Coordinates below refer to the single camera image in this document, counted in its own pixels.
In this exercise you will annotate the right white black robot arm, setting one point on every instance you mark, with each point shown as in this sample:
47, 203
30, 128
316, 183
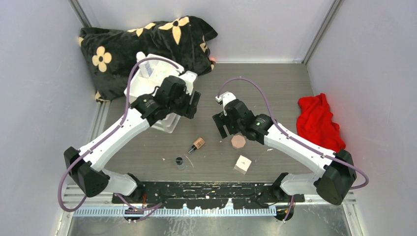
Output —
332, 174

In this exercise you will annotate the pink octagonal compact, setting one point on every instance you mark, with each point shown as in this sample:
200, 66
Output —
238, 142

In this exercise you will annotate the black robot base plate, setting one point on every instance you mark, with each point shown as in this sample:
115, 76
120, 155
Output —
160, 192

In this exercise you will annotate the white plastic bottle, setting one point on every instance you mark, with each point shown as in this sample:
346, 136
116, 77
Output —
146, 67

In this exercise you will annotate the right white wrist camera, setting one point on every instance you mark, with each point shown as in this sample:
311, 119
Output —
225, 98

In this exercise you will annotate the white plastic drawer organizer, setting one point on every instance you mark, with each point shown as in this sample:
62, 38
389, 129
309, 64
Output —
163, 68

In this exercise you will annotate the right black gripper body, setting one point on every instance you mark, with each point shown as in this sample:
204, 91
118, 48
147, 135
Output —
233, 127

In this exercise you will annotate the red cloth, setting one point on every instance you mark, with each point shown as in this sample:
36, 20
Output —
315, 123

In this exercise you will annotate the white cube box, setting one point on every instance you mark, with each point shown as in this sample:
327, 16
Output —
242, 164

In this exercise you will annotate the black floral plush blanket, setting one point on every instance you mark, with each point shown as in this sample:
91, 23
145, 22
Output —
110, 54

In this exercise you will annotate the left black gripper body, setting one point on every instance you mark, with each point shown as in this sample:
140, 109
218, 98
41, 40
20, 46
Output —
180, 106

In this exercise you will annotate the small green circuit board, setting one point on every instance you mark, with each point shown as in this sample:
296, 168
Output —
133, 211

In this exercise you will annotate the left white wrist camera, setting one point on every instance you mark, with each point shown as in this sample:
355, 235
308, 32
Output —
190, 78

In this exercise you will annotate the clear jar black lid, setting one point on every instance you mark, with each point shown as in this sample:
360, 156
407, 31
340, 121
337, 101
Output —
180, 163

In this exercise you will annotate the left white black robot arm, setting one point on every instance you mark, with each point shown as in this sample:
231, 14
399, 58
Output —
87, 163

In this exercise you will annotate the aluminium frame rail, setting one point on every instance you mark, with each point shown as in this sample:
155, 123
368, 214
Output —
102, 205

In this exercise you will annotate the tan foundation bottle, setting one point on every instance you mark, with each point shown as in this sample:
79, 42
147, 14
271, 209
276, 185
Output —
197, 144

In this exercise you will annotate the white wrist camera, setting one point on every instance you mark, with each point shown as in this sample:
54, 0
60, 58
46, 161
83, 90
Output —
190, 78
225, 98

